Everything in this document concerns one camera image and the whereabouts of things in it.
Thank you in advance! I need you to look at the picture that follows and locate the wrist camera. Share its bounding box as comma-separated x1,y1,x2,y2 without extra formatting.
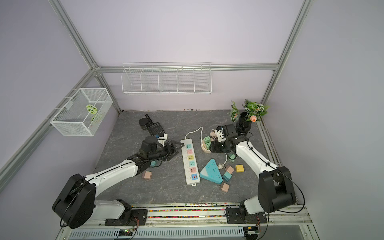
158,137,168,146
215,129,226,143

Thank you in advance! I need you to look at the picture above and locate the teal triangular power strip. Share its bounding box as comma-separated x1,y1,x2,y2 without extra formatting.
199,159,223,184

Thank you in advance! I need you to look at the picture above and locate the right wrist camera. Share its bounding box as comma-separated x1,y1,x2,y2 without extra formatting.
215,129,226,143

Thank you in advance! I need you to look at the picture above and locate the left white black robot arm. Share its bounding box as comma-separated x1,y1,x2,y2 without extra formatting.
52,136,184,229

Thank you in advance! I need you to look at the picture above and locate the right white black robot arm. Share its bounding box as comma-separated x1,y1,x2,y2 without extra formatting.
210,125,296,217

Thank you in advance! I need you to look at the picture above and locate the white long power strip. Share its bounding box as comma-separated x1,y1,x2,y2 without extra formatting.
180,139,201,187

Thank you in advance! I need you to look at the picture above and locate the green leaf in basket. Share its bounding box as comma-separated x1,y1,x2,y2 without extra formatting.
86,105,98,115

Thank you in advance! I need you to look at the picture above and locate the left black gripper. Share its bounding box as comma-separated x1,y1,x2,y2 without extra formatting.
149,140,184,162

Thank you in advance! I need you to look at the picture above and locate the black vase with plant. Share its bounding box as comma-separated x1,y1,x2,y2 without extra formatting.
230,99,269,136

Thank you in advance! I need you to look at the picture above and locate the black round container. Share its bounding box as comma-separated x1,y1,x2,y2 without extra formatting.
139,118,150,130

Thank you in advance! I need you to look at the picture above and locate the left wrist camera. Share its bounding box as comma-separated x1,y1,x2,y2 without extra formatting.
158,137,168,146

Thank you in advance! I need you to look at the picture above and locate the black slotted scoop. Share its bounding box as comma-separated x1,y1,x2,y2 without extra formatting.
145,115,165,137

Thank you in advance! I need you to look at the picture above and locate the yellow plug adapter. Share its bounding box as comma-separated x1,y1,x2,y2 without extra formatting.
236,165,245,173

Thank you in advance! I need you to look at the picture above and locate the teal plug adapter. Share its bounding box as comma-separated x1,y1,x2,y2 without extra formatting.
150,160,162,168
222,172,232,182

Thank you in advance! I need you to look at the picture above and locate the white wire wall shelf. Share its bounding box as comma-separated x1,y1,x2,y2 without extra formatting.
121,62,212,95

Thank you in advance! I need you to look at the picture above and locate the white mesh basket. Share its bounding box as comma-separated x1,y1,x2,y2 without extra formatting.
50,88,113,137

